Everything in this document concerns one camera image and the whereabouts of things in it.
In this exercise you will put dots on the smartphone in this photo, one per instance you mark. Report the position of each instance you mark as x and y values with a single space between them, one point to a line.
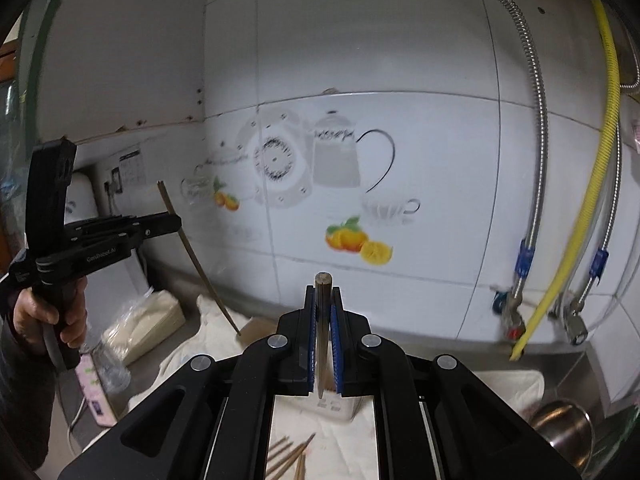
95 390

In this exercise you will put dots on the person's left forearm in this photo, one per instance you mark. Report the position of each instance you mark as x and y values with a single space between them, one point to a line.
25 400

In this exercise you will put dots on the person's left hand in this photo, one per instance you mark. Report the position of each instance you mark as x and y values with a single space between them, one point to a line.
30 315

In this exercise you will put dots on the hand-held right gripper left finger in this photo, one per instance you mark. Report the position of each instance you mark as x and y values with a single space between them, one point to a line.
312 340

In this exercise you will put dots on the green window frame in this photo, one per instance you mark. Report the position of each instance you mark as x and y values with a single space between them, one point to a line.
35 60

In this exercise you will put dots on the stainless steel pot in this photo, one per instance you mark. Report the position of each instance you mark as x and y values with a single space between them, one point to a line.
565 430

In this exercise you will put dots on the clear glass jar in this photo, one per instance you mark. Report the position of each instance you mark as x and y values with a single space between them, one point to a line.
107 367

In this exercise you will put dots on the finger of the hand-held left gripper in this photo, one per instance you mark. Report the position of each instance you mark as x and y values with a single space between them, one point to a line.
125 221
130 237

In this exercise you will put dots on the metal angle valve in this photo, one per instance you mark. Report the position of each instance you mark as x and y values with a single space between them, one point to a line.
575 322

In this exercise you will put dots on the paper wall notice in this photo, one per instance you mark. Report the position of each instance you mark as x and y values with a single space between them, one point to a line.
132 167

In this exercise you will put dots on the plastic bag of beige sheets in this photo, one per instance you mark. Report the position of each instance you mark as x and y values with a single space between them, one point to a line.
145 325

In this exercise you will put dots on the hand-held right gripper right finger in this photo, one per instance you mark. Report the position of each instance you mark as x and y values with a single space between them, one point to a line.
336 340

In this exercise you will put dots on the brown wooden chopstick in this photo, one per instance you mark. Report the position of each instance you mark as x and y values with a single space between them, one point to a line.
323 290
200 270
300 467
295 452
280 449

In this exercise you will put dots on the white quilted printed cloth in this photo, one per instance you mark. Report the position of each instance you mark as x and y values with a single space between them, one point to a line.
220 330

